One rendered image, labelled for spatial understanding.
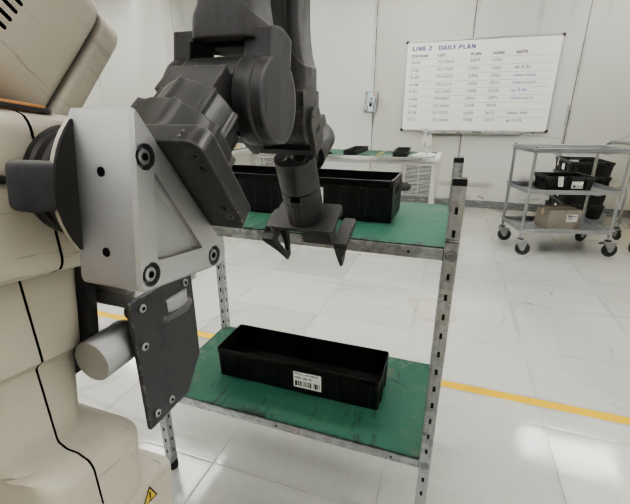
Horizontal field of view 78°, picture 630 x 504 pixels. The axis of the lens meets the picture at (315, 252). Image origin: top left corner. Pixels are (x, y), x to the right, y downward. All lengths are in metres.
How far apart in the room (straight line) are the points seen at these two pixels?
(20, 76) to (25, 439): 0.32
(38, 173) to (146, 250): 0.07
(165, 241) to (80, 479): 0.29
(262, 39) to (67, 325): 0.33
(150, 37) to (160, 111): 6.52
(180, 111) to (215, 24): 0.12
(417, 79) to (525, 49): 1.26
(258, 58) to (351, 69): 5.56
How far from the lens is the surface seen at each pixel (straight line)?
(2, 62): 0.39
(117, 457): 0.52
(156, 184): 0.28
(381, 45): 5.87
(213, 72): 0.35
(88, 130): 0.28
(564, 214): 4.24
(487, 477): 1.72
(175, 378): 0.52
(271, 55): 0.37
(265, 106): 0.35
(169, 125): 0.28
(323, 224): 0.58
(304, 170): 0.53
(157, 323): 0.47
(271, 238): 0.62
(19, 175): 0.28
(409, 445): 1.24
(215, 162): 0.27
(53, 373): 0.48
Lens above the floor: 1.22
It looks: 20 degrees down
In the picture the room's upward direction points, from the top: straight up
